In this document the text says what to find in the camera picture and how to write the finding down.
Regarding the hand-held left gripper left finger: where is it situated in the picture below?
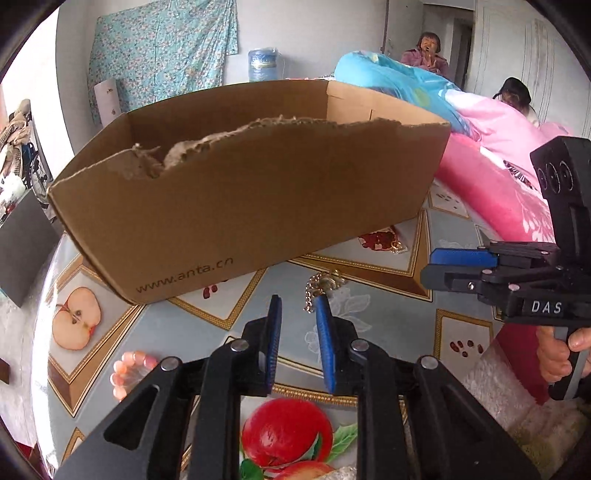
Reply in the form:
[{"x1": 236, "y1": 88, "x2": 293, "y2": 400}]
[{"x1": 54, "y1": 294, "x2": 283, "y2": 480}]

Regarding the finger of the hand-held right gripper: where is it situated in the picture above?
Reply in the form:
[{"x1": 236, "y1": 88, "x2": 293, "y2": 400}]
[
  {"x1": 429, "y1": 241, "x2": 505, "y2": 268},
  {"x1": 419, "y1": 263, "x2": 497, "y2": 292}
]

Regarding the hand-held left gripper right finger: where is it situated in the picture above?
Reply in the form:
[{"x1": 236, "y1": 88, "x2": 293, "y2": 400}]
[{"x1": 315, "y1": 295, "x2": 541, "y2": 480}]

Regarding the gold chain bracelet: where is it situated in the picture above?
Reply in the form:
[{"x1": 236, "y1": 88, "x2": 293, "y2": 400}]
[{"x1": 302, "y1": 271, "x2": 346, "y2": 315}]

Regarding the brown cardboard box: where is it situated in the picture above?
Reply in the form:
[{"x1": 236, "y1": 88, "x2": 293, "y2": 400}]
[{"x1": 46, "y1": 78, "x2": 452, "y2": 305}]

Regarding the pink bead bracelet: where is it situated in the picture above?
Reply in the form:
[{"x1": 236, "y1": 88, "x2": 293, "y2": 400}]
[{"x1": 110, "y1": 351, "x2": 158, "y2": 401}]

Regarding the person's right hand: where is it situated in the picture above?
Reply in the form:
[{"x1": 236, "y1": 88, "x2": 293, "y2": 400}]
[{"x1": 536, "y1": 325, "x2": 591, "y2": 384}]

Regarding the fruit print tablecloth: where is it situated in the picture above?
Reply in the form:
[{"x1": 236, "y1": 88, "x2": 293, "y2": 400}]
[{"x1": 30, "y1": 178, "x2": 550, "y2": 480}]

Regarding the pink floral blanket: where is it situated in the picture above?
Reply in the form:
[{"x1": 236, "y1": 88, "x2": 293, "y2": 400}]
[{"x1": 434, "y1": 88, "x2": 591, "y2": 252}]

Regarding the white panel door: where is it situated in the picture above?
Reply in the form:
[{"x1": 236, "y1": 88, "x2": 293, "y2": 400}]
[{"x1": 464, "y1": 0, "x2": 583, "y2": 134}]

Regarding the blue water bottle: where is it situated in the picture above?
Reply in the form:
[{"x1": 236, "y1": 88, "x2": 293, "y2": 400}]
[{"x1": 248, "y1": 47, "x2": 281, "y2": 83}]

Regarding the dark side table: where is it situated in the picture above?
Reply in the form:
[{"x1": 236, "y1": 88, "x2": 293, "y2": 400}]
[{"x1": 0, "y1": 188, "x2": 58, "y2": 308}]

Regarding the wheelchair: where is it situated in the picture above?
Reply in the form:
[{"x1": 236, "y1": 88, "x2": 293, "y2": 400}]
[{"x1": 16, "y1": 138, "x2": 54, "y2": 208}]

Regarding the floral hanging cloth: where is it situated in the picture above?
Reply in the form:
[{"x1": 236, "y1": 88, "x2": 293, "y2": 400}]
[{"x1": 88, "y1": 0, "x2": 239, "y2": 125}]

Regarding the pile of brown clothes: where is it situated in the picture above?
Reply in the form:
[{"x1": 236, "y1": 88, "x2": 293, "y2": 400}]
[{"x1": 0, "y1": 99, "x2": 35, "y2": 162}]

